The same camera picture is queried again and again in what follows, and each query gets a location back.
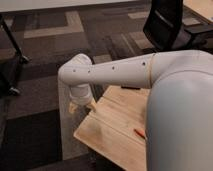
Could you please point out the black office chair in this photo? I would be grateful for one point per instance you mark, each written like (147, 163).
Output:
(165, 30)

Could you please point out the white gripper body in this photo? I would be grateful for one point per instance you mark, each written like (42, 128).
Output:
(81, 94)

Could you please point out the red pen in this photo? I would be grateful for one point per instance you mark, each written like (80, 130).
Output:
(141, 133)

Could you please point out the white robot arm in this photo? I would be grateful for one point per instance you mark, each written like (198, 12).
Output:
(179, 123)

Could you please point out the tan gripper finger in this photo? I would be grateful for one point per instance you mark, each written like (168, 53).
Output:
(72, 108)
(92, 105)

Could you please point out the black chair base left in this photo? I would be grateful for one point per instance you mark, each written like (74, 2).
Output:
(9, 69)

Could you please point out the small black rectangular block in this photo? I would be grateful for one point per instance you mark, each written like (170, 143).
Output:
(133, 88)

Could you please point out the light wooden desk corner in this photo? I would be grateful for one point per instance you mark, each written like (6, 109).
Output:
(204, 8)

